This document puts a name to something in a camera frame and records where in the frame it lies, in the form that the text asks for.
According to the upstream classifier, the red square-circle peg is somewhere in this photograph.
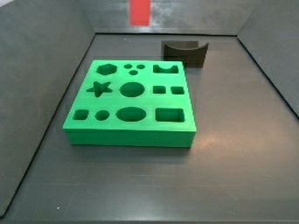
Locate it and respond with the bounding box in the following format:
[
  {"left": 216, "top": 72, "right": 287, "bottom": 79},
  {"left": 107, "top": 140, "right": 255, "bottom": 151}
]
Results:
[{"left": 129, "top": 0, "right": 151, "bottom": 26}]

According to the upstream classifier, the green foam shape-sorter block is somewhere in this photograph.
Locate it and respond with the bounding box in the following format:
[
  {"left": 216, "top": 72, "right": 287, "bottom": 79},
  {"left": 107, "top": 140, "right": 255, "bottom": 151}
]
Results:
[{"left": 63, "top": 59, "right": 196, "bottom": 148}]

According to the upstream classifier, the dark grey curved foam piece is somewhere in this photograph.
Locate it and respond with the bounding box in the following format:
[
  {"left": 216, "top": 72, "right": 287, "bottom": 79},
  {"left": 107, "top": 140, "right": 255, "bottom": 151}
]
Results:
[{"left": 161, "top": 40, "right": 210, "bottom": 68}]

